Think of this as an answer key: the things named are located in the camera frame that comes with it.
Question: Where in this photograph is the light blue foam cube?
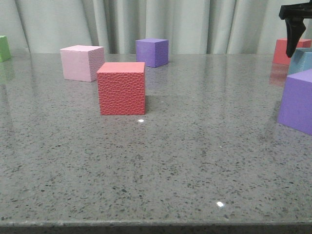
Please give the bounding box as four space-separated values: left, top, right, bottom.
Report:
288 48 312 75

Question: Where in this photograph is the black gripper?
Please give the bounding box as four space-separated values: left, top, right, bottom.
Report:
279 2 312 58

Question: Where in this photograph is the grey-green curtain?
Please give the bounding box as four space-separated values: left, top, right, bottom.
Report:
0 0 290 54

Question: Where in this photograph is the textured red foam cube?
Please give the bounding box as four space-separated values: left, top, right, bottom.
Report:
97 62 145 115

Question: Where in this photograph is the large purple foam cube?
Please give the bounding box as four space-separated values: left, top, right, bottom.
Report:
277 69 312 135

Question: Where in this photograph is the green foam cube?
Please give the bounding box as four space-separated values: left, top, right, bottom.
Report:
0 36 11 62

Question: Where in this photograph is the smooth red foam cube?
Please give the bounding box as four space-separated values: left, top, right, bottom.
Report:
273 38 312 65

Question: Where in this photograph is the pink foam cube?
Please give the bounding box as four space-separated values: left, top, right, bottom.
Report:
60 45 105 82

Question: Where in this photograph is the purple foam cube back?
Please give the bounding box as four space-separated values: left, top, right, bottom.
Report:
136 38 169 68

